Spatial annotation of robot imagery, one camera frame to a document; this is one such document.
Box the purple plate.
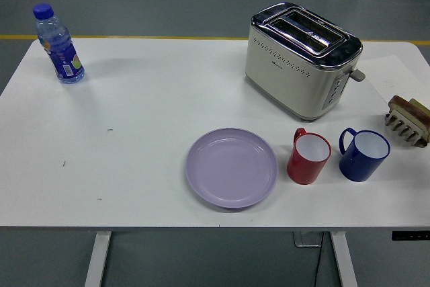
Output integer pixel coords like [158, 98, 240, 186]
[185, 127, 279, 210]

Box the cream and chrome toaster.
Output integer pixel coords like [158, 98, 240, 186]
[244, 1, 366, 122]

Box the brown bread slice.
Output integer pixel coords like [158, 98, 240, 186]
[388, 95, 430, 143]

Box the red mug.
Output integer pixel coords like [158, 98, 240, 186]
[286, 127, 333, 186]

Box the blue mug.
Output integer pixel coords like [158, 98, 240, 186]
[338, 127, 392, 183]

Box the blue-capped water bottle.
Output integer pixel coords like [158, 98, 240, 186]
[32, 3, 85, 85]

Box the white table leg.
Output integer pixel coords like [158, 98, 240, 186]
[83, 231, 112, 287]
[329, 231, 359, 287]

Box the silver metal toast rack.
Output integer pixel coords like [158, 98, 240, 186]
[384, 112, 428, 149]

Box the black table control panel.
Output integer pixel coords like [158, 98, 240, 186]
[391, 231, 430, 242]

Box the grey bracket under table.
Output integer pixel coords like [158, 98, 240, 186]
[292, 232, 324, 248]

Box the black cable under table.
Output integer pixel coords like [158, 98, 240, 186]
[313, 232, 325, 287]

